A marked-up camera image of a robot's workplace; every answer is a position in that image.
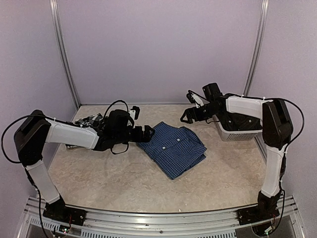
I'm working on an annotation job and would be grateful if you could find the front aluminium rail frame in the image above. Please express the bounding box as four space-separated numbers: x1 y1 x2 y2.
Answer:
23 195 304 238

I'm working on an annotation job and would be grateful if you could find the blue checked long sleeve shirt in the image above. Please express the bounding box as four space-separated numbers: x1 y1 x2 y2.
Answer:
137 122 207 180

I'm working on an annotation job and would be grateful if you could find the white plastic laundry basket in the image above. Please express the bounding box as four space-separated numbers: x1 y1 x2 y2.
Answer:
212 116 262 141

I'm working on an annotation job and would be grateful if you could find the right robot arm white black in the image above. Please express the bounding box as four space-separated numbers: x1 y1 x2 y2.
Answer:
180 83 293 220

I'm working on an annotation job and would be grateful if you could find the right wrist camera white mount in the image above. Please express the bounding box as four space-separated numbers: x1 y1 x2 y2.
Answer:
186 90 204 108

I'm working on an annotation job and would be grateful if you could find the folded black white plaid shirt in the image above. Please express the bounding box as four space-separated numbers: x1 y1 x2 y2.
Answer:
64 113 106 150

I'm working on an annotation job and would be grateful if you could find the right aluminium frame post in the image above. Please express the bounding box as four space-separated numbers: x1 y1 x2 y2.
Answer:
243 0 269 96

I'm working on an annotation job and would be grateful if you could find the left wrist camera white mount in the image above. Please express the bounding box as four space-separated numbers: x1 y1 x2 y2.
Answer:
127 106 140 127

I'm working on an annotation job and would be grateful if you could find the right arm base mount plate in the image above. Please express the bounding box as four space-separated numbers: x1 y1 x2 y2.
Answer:
236 206 280 225

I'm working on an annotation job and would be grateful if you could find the left aluminium frame post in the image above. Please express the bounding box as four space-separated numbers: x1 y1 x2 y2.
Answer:
49 0 81 109

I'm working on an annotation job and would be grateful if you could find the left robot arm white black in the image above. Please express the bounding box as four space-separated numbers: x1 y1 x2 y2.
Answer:
14 107 155 221

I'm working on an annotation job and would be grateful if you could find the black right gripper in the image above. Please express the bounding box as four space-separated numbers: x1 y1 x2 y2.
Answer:
181 102 220 123

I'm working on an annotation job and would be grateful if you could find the dark striped shirt in basket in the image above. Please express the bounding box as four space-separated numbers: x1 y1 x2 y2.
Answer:
216 112 262 131

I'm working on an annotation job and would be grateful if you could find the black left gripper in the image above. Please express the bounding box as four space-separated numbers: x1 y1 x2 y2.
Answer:
114 125 156 145

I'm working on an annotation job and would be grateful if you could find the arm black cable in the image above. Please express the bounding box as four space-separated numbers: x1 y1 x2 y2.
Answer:
0 114 38 164
282 98 305 144

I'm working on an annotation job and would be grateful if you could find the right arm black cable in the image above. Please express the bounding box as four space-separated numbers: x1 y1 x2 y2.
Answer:
282 98 305 144

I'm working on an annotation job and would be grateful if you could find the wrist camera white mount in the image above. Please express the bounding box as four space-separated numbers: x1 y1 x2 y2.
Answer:
186 90 204 108
127 106 140 127

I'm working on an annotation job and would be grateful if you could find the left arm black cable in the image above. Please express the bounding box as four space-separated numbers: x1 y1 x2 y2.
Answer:
0 114 38 164

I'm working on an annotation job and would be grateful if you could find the aluminium frame post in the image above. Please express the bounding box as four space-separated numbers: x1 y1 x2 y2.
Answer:
243 0 269 96
49 0 81 109

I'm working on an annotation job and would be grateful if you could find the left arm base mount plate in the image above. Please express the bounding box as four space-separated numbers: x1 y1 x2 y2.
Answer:
43 206 87 226

